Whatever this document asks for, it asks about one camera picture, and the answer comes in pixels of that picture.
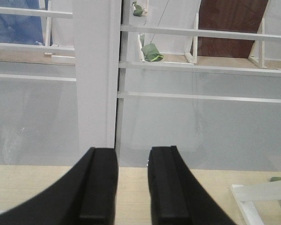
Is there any brown wooden panel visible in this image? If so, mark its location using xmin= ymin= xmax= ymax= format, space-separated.
xmin=198 ymin=0 xmax=268 ymax=59

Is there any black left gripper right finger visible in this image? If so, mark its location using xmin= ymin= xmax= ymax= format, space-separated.
xmin=148 ymin=146 xmax=235 ymax=225

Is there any blue fabric panel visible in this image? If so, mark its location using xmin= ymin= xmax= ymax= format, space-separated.
xmin=0 ymin=0 xmax=44 ymax=45

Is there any transparent sliding door white frame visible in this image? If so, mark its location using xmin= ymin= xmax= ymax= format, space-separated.
xmin=116 ymin=0 xmax=281 ymax=171

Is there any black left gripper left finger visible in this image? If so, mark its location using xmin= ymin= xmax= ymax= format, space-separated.
xmin=0 ymin=148 xmax=118 ymax=225

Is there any white wooden support stand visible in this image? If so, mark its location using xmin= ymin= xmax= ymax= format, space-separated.
xmin=230 ymin=180 xmax=281 ymax=225

